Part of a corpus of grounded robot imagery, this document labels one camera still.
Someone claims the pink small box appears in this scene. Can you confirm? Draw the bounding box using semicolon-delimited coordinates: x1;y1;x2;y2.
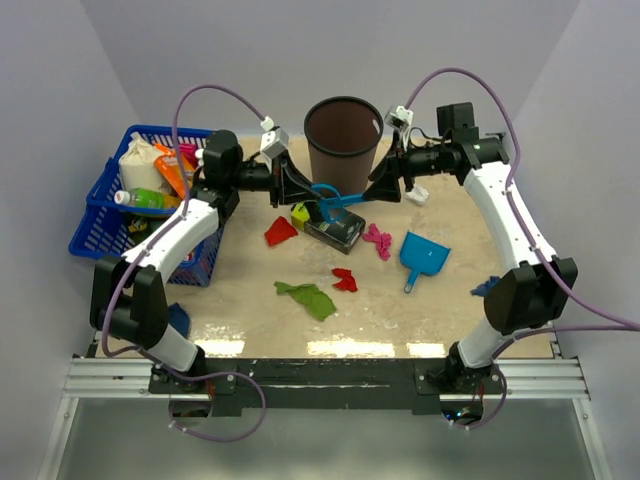
179;143;199;156

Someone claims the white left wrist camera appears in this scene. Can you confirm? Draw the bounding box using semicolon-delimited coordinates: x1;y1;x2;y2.
260;116;289;160

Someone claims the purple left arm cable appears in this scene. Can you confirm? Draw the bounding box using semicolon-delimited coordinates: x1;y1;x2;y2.
101;84;269;443

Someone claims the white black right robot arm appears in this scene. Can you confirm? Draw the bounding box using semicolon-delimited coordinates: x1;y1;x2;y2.
364;102;578;393

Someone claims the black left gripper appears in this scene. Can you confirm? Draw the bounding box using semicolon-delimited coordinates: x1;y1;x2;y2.
229;149;322;209

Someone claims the brown waste bin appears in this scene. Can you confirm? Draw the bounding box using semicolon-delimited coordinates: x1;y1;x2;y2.
303;96;383;196

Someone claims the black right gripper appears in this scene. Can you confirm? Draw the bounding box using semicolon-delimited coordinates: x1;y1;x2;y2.
363;129;451;202

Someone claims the orange snack packet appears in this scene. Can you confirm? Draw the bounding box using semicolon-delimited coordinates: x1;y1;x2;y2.
153;143;196;199

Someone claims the beige paper bag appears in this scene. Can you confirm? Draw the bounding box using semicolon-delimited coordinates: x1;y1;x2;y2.
118;132;172;194

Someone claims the red paper scrap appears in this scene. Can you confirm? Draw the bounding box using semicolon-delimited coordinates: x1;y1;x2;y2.
264;216;298;247
332;268;358;293

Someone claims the green drink bottle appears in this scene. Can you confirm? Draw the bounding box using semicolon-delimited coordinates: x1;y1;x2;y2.
113;188;181;210

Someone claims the pink paper scrap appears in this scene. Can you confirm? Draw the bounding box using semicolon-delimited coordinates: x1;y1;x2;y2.
362;223;392;261

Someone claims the white paper scrap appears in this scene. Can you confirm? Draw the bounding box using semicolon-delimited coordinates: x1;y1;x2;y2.
404;184;429;205

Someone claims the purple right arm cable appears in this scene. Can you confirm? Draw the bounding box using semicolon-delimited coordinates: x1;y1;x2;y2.
403;68;640;431

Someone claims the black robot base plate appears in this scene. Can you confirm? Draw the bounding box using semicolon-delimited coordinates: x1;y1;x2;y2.
148;357;504;419

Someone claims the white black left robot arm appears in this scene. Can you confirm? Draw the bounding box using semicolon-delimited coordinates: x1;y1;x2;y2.
89;127;320;392

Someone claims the blue plastic basket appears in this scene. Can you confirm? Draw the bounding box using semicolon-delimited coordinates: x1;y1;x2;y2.
68;125;224;287

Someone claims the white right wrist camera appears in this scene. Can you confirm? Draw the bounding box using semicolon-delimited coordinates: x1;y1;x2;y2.
384;105;414;133

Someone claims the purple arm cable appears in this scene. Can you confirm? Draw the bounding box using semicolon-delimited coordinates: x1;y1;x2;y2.
101;84;269;443
403;68;640;431

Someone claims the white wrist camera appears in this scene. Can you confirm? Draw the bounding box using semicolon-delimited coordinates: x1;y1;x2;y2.
260;116;289;160
384;105;414;133

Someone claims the black green product box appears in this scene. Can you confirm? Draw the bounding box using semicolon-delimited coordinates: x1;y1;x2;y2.
290;202;366;255

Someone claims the red paper scrap by box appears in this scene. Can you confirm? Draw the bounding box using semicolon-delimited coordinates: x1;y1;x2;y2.
264;216;298;247

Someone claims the large green paper scrap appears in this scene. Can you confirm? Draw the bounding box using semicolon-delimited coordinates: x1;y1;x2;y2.
274;281;337;322

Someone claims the blue plastic dustpan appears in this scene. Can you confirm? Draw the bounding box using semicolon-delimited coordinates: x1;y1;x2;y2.
399;231;451;294

